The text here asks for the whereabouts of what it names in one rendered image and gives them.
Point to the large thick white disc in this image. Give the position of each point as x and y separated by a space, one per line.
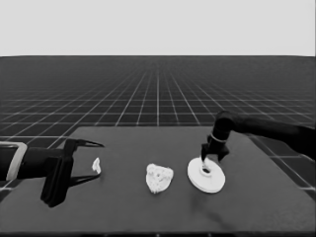
210 182

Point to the small white T-shaped piece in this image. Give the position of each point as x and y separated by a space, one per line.
96 166

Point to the round white carrier with pins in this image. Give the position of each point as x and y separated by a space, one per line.
165 184

